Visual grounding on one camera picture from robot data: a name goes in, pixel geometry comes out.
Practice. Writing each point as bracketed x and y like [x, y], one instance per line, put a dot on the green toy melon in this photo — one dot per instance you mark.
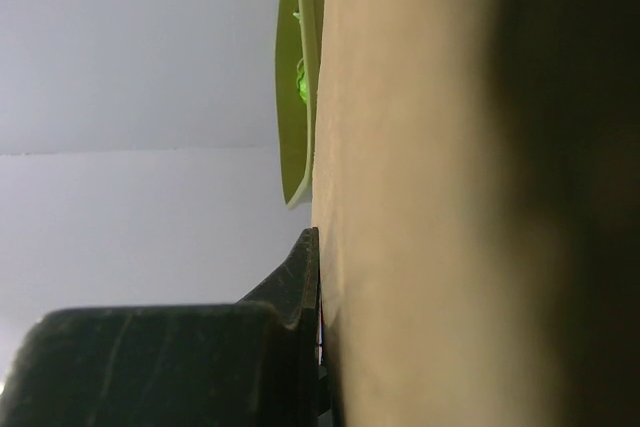
[301, 77]

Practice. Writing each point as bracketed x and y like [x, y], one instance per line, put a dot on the cardboard box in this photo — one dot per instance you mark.
[476, 189]

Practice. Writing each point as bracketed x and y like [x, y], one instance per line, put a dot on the olive green plastic bin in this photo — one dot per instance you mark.
[296, 122]

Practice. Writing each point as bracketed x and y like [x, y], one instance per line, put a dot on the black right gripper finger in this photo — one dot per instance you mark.
[250, 363]

